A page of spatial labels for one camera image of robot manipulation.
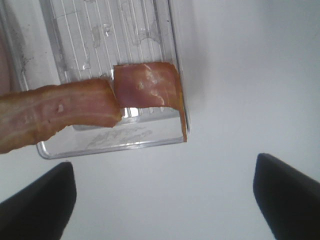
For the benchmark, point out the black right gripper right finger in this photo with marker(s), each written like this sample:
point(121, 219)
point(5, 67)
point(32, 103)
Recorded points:
point(288, 199)

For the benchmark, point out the long bacon strip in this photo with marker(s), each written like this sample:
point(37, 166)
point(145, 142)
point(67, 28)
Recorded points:
point(33, 116)

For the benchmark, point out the clear plastic box right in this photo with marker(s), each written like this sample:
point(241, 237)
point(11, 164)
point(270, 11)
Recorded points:
point(90, 76)

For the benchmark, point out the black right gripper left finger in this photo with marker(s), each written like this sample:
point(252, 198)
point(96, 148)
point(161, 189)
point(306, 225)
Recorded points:
point(42, 210)

